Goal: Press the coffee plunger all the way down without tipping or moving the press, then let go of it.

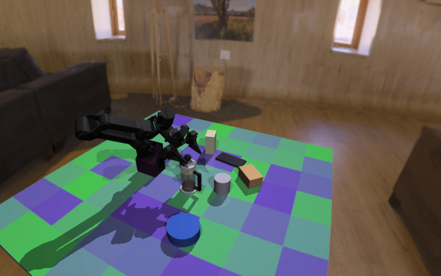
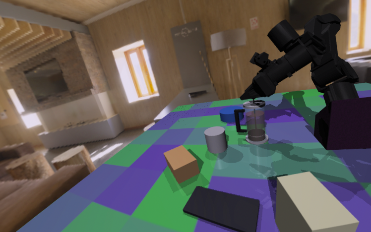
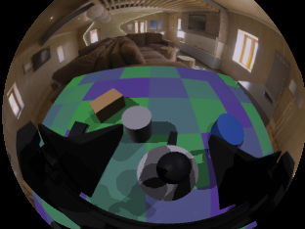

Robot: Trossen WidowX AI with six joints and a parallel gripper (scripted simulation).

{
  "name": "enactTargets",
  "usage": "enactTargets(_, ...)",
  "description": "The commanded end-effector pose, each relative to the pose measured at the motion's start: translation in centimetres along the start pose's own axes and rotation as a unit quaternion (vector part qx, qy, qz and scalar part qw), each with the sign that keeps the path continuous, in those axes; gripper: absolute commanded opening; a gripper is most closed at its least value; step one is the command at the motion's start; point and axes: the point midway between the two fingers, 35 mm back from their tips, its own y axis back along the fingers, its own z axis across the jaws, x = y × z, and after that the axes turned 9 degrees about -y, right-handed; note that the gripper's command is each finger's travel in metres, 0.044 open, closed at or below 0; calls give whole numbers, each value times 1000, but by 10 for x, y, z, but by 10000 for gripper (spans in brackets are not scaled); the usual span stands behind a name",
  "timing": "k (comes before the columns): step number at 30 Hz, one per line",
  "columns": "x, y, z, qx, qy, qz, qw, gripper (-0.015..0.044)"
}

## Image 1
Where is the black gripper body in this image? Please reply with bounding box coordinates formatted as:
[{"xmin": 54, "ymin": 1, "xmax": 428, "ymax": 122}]
[{"xmin": 161, "ymin": 127, "xmax": 198, "ymax": 160}]

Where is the blue short cylinder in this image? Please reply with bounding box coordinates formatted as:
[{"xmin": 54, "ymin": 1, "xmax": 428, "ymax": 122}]
[{"xmin": 166, "ymin": 213, "xmax": 200, "ymax": 247}]

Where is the glass french press with black knob plunger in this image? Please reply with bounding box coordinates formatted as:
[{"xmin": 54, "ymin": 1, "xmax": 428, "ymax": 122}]
[{"xmin": 179, "ymin": 154, "xmax": 201, "ymax": 194}]

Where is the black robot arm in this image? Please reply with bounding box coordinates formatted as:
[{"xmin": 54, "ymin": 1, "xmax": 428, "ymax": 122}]
[{"xmin": 75, "ymin": 107, "xmax": 189, "ymax": 158}]

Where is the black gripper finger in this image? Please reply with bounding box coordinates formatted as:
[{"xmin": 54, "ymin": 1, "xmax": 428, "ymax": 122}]
[
  {"xmin": 188, "ymin": 135, "xmax": 202, "ymax": 154},
  {"xmin": 168, "ymin": 148, "xmax": 187, "ymax": 165}
]

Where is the brown cube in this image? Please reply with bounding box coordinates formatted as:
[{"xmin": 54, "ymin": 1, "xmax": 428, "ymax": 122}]
[{"xmin": 238, "ymin": 164, "xmax": 263, "ymax": 189}]

